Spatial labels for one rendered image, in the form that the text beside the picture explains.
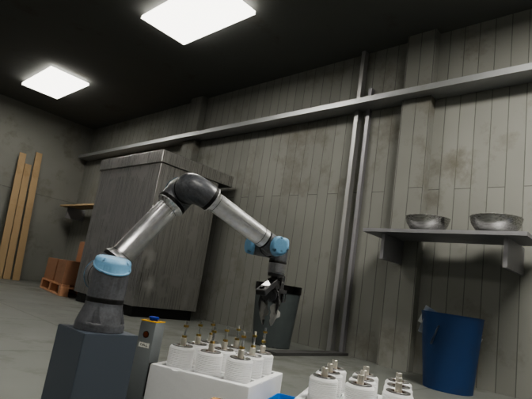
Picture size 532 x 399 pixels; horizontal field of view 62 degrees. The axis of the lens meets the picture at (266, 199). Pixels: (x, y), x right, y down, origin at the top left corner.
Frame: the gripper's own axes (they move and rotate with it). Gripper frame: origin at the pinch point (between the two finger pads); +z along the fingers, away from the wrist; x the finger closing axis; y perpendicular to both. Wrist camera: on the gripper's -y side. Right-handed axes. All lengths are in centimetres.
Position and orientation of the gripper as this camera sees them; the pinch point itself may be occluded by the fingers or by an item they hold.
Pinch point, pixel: (266, 321)
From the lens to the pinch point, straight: 189.6
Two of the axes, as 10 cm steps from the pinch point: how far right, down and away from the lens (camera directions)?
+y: 5.3, 2.5, 8.1
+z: -1.5, 9.7, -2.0
